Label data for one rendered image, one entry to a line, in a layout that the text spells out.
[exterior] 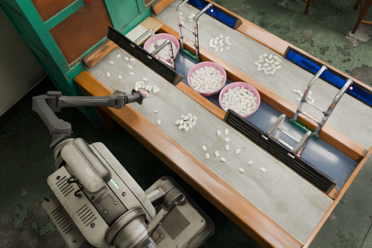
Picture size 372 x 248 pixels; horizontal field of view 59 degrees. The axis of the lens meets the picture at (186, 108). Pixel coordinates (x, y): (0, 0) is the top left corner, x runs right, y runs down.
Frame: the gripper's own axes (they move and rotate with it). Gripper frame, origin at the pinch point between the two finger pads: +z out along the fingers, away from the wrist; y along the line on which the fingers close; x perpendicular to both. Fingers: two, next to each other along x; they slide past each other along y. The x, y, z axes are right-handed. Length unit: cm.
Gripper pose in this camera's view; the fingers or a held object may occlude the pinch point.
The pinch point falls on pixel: (145, 94)
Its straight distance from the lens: 219.7
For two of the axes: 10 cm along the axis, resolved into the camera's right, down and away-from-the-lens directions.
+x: -3.7, 8.2, 4.4
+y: -7.5, -5.4, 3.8
